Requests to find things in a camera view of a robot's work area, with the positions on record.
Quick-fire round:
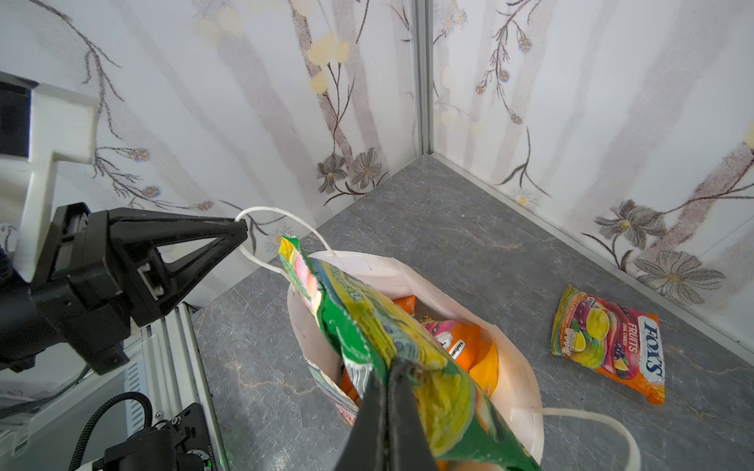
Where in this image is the orange corn chips bag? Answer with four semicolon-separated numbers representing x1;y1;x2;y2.
393;296;417;316

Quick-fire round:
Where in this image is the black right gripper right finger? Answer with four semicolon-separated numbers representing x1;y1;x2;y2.
387;359;438;471

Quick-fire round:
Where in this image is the Fox's candy bag top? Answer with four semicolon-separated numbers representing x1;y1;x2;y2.
551;286;667;405

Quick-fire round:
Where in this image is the white floral paper bag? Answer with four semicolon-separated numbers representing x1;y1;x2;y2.
235;206;641;470

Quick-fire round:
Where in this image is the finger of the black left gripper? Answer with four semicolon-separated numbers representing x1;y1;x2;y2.
109;209;247;259
132;235;247;327

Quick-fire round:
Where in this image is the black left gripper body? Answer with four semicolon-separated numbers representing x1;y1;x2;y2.
1;203;165;375

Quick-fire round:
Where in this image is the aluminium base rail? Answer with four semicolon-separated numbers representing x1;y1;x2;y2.
1;304;229;470

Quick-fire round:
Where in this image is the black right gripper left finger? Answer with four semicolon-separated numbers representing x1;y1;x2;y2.
335;373;390;471

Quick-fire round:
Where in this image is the green Fox's spring tea bag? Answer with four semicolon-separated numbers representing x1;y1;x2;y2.
279;237;539;470

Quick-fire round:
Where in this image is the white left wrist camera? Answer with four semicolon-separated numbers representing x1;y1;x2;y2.
1;73;97;282

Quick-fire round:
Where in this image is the fox's candy bag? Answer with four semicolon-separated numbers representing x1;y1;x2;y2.
551;286;667;405
421;317;499;396

